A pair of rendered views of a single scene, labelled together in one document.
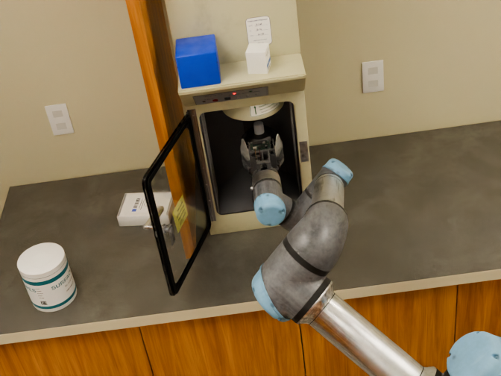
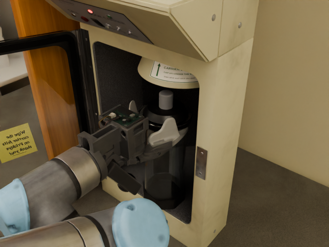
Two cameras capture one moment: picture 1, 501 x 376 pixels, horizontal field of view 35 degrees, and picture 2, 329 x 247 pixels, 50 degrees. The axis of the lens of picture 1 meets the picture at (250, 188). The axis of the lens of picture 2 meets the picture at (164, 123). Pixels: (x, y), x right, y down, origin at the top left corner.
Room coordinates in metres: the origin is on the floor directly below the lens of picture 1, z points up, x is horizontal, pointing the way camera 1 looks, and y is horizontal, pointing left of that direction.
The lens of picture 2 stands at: (1.40, -0.41, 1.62)
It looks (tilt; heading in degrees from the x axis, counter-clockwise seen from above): 34 degrees down; 38
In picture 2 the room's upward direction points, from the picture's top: straight up
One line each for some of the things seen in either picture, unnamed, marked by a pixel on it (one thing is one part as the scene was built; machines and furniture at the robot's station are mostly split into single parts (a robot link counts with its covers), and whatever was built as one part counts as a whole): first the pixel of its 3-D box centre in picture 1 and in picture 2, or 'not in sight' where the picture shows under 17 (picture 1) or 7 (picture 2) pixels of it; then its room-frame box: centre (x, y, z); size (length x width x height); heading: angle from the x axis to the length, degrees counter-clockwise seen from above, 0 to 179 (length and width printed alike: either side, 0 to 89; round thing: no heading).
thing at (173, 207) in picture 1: (180, 205); (17, 135); (1.67, 0.19, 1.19); 0.30 x 0.01 x 0.40; 157
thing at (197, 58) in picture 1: (197, 61); not in sight; (1.77, 0.08, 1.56); 0.10 x 0.10 x 0.09; 89
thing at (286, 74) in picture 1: (242, 89); (111, 12); (1.77, -0.02, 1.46); 0.32 x 0.11 x 0.10; 89
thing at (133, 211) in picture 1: (146, 208); not in sight; (1.98, 0.34, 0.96); 0.16 x 0.12 x 0.04; 80
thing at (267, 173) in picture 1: (265, 184); (76, 170); (1.64, -0.04, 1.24); 0.08 x 0.05 x 0.08; 89
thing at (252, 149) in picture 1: (263, 164); (113, 143); (1.72, -0.04, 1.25); 0.12 x 0.08 x 0.09; 179
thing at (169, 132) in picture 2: (277, 142); (169, 130); (1.82, -0.09, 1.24); 0.09 x 0.03 x 0.06; 154
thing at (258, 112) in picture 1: (251, 95); (181, 55); (1.93, -0.04, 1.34); 0.18 x 0.18 x 0.05
